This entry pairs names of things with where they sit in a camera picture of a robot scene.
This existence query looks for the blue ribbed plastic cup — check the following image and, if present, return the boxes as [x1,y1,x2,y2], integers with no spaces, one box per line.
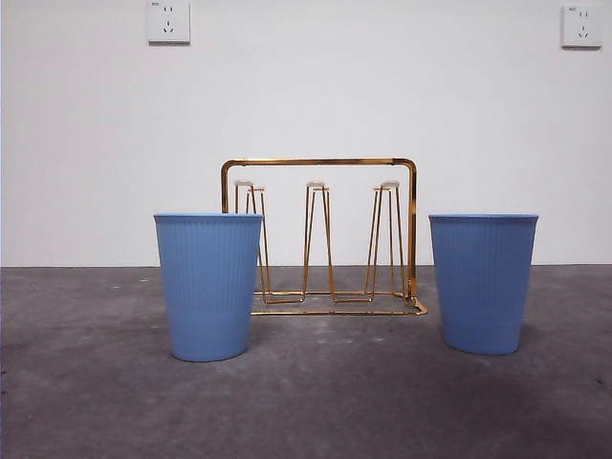
[152,212,265,362]
[427,213,541,357]

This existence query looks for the gold wire cup rack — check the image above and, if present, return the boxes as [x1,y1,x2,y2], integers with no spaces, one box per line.
[220,157,428,317]

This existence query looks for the white wall socket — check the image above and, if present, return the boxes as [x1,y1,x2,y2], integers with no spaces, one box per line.
[146,0,191,47]
[560,4,602,50]

